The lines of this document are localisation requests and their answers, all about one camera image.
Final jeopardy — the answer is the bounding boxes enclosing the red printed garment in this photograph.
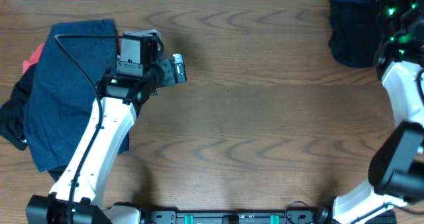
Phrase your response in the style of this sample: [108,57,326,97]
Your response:
[22,43,45,74]

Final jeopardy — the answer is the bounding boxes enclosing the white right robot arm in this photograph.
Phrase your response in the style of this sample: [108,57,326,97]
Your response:
[316,0,423,223]

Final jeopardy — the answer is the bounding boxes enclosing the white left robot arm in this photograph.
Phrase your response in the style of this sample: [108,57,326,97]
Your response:
[26,29,186,223]

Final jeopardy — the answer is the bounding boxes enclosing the navy blue folded garment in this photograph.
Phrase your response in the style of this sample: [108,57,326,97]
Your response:
[23,19,118,172]

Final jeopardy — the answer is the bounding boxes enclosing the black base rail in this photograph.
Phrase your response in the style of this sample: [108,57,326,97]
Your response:
[112,202,398,224]

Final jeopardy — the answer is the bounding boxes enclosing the black garment under pile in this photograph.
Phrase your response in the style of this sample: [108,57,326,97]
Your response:
[1,64,36,150]

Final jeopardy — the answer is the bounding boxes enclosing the black folded garment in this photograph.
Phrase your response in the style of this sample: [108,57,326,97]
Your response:
[329,1,382,68]

